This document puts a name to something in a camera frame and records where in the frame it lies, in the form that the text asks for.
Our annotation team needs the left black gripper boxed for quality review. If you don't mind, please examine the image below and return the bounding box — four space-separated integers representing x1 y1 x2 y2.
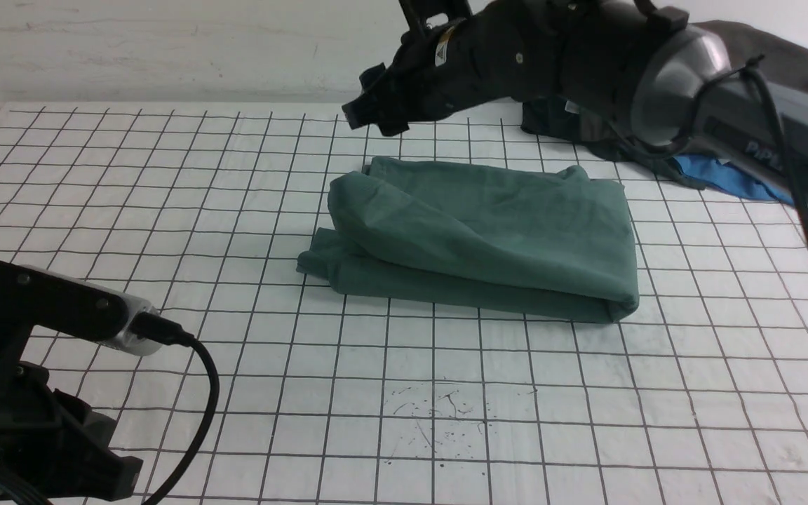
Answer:
0 363 143 504

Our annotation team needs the black camera cable left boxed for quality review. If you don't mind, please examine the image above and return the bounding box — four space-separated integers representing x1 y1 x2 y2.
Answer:
130 312 221 505

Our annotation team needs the dark green black garment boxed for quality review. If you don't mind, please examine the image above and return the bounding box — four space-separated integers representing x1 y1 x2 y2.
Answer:
520 96 705 191

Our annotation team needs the blue garment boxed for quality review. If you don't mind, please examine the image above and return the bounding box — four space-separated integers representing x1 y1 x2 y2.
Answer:
674 154 794 206

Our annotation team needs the dark grey garment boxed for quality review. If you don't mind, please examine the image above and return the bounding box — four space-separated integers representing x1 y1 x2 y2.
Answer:
693 20 808 94

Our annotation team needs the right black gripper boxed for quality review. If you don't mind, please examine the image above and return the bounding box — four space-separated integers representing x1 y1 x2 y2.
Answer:
342 1 587 137

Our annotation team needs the green long sleeve shirt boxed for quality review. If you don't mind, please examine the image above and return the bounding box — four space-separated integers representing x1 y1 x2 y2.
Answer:
296 157 640 324

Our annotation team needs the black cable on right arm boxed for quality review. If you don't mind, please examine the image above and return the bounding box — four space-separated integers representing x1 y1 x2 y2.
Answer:
741 60 808 422

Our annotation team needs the white grid pattern table cover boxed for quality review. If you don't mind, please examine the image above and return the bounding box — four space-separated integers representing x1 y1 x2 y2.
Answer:
0 102 808 504

